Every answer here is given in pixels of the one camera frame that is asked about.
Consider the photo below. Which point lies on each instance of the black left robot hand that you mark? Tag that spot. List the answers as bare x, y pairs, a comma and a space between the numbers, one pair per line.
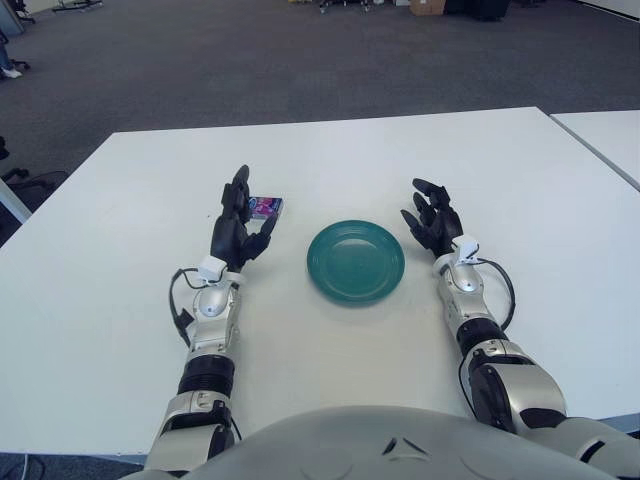
232, 240

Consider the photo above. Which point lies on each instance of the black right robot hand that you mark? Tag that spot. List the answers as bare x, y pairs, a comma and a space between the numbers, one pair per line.
442, 225

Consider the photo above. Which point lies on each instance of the blue purple gum pack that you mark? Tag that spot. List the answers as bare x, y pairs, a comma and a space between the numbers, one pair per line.
270, 206

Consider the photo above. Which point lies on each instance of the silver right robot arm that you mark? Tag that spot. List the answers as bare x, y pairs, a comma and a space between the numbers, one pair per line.
525, 380

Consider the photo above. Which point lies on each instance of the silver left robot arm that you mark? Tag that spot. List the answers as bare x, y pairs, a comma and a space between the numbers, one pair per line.
210, 305

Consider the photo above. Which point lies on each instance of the green round plate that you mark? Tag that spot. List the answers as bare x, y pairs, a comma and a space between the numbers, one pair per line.
355, 265

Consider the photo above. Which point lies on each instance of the white office table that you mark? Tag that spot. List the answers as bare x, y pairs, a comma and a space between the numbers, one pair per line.
600, 135

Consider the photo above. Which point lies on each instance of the black office chair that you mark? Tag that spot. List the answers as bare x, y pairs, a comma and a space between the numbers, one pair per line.
35, 182

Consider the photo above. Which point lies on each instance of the black equipment case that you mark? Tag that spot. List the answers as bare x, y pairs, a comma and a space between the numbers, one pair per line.
477, 9

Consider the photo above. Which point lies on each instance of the brown cardboard box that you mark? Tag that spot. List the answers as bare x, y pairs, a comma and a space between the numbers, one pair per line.
427, 6

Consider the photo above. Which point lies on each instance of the grey robot torso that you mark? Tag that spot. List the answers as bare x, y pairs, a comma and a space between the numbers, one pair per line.
350, 445

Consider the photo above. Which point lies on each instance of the metal wheeled cart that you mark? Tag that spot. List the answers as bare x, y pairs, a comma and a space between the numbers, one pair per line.
345, 4

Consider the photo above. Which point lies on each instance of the black floor stand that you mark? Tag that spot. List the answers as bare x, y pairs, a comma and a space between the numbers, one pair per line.
75, 5

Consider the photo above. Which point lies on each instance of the person leg with white shoe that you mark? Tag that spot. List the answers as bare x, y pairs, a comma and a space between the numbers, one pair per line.
6, 60

